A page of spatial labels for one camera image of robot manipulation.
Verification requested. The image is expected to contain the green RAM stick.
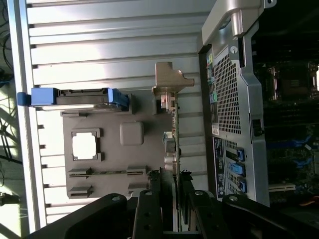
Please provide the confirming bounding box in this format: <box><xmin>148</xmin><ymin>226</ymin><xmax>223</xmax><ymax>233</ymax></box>
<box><xmin>69</xmin><ymin>170</ymin><xmax>147</xmax><ymax>176</ymax></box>

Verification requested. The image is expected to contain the grey parts rack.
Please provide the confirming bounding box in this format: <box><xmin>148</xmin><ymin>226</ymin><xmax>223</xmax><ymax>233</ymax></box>
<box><xmin>60</xmin><ymin>93</ymin><xmax>181</xmax><ymax>200</ymax></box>

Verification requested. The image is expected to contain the silver CPU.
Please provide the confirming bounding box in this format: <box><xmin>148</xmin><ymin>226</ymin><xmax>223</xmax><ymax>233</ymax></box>
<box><xmin>72</xmin><ymin>131</ymin><xmax>97</xmax><ymax>160</ymax></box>

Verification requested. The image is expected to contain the green motherboard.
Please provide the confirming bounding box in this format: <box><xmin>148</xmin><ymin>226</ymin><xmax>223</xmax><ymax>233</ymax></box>
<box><xmin>251</xmin><ymin>59</ymin><xmax>319</xmax><ymax>210</ymax></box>

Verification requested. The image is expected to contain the open PC case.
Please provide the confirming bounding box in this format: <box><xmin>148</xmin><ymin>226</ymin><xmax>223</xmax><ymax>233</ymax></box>
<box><xmin>198</xmin><ymin>0</ymin><xmax>319</xmax><ymax>225</ymax></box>

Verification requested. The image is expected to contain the blue expansion slot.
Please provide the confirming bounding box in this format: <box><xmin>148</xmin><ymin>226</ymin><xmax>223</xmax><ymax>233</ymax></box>
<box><xmin>291</xmin><ymin>139</ymin><xmax>319</xmax><ymax>150</ymax></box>

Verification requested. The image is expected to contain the hard disk in blue carrier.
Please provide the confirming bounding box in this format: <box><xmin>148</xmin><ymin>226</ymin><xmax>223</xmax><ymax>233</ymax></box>
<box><xmin>16</xmin><ymin>87</ymin><xmax>133</xmax><ymax>112</ymax></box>

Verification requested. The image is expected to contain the CPU socket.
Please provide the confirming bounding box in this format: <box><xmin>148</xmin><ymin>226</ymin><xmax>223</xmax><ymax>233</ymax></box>
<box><xmin>268</xmin><ymin>66</ymin><xmax>319</xmax><ymax>102</ymax></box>

